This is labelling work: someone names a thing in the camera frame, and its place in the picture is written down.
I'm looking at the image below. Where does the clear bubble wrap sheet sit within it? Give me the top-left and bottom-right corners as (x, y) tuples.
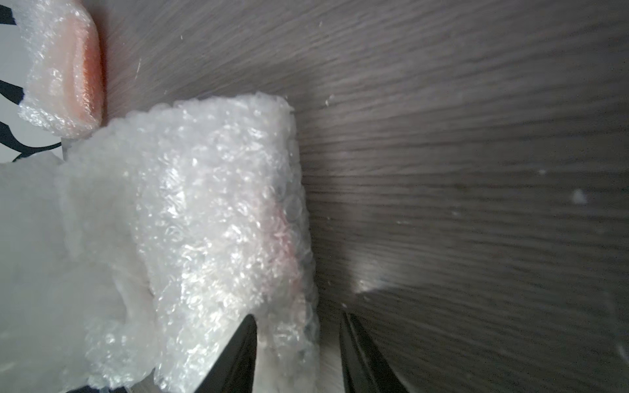
(1, 93), (319, 392)

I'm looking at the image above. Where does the orange bubble wrapped plate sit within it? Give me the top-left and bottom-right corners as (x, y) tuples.
(11, 1), (105, 139)

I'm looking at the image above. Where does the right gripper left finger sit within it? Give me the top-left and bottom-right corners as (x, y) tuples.
(195, 314), (257, 393)

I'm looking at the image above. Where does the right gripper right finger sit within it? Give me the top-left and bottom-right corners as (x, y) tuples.
(339, 312), (408, 393)

